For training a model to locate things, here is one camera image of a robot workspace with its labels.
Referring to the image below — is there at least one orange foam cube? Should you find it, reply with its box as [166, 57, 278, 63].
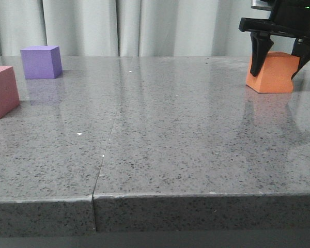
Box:
[246, 51, 300, 93]

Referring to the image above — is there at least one purple foam cube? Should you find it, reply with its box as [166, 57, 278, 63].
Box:
[20, 45, 63, 79]

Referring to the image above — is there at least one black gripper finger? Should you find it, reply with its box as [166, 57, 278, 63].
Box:
[291, 39, 310, 79]
[250, 32, 274, 76]

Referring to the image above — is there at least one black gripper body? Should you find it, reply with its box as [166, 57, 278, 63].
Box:
[239, 1, 310, 39]

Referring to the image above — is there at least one pink foam cube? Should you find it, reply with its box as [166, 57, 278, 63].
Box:
[0, 66, 20, 118]

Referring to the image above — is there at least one grey pleated curtain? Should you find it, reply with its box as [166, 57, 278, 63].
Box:
[0, 1, 269, 56]

